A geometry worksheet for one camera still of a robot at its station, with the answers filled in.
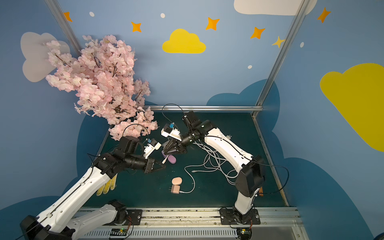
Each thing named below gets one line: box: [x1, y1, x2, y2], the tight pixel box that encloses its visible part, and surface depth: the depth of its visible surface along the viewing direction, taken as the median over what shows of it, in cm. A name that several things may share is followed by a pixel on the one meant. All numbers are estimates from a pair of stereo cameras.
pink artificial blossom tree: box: [45, 35, 159, 140], surface depth 69 cm
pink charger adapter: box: [168, 184, 181, 195], surface depth 84 cm
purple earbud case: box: [167, 154, 177, 165], surface depth 97 cm
